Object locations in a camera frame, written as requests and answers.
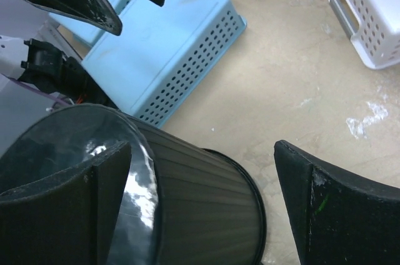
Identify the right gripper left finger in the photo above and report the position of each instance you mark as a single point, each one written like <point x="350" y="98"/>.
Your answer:
<point x="58" y="209"/>

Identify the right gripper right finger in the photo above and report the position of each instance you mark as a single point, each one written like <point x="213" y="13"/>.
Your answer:
<point x="336" y="216"/>

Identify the large black plastic bin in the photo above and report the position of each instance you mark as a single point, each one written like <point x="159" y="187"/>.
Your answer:
<point x="181" y="204"/>

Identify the white plastic basket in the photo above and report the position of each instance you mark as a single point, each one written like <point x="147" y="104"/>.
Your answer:
<point x="372" y="26"/>

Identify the aluminium table frame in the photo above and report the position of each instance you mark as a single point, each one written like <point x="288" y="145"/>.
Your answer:
<point x="63" y="39"/>

